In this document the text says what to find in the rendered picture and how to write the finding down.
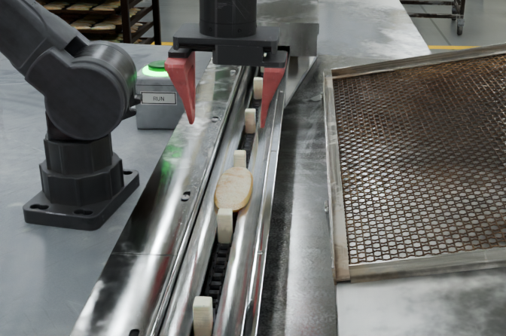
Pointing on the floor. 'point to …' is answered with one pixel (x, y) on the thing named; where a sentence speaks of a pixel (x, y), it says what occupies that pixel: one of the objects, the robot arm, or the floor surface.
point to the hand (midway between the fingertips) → (227, 117)
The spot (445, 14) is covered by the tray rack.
